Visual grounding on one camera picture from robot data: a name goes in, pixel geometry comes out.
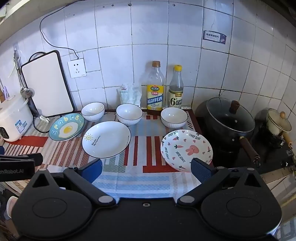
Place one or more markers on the striped table mat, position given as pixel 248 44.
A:
pixel 138 180

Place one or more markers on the white sun print plate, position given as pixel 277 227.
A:
pixel 106 139

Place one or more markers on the glass wok lid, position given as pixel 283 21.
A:
pixel 231 120

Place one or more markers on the blue egg print plate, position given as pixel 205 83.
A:
pixel 67 128

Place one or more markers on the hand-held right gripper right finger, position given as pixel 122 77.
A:
pixel 200 170

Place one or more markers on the white ribbed bowl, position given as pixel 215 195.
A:
pixel 92 111
pixel 129 113
pixel 173 117

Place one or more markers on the white cutting board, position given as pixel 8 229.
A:
pixel 46 85

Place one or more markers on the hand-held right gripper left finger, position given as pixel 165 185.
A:
pixel 96 170

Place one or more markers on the cream enamel pot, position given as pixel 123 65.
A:
pixel 276 122

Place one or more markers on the yellow cap vinegar bottle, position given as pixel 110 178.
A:
pixel 175 97

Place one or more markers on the white plastic packet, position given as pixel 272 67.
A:
pixel 128 96

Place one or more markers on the wall sticker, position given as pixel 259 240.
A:
pixel 214 37

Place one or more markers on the black gas stove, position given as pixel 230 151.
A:
pixel 272 157

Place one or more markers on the brown cap cooking wine bottle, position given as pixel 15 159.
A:
pixel 155 97

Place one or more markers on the white wall socket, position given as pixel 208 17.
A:
pixel 76 68

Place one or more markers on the white rice cooker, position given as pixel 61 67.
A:
pixel 13 115

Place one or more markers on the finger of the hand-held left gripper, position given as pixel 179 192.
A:
pixel 37 159

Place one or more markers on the black wok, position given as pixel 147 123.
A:
pixel 212 126

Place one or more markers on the white plug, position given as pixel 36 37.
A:
pixel 44 118

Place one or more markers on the metal ladle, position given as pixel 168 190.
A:
pixel 26 93

